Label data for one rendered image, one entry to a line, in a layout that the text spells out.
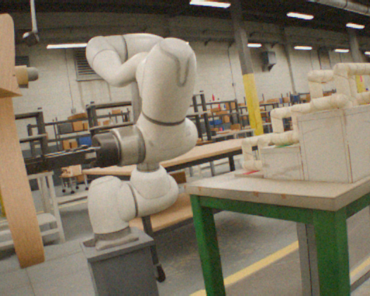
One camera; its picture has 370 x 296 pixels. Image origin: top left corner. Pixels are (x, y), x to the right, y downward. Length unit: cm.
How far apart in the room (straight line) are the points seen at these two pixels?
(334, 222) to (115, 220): 89
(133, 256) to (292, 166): 75
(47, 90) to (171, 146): 1130
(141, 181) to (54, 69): 1097
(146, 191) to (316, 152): 76
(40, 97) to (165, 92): 1127
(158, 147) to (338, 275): 49
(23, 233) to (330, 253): 60
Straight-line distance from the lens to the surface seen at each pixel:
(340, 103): 82
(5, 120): 56
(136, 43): 123
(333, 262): 77
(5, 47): 44
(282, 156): 93
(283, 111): 99
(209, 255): 114
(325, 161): 83
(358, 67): 89
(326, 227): 74
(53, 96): 1196
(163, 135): 72
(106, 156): 70
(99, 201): 134
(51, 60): 1226
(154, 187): 136
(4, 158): 54
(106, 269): 134
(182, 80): 66
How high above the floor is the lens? 111
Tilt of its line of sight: 3 degrees down
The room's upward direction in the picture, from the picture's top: 9 degrees counter-clockwise
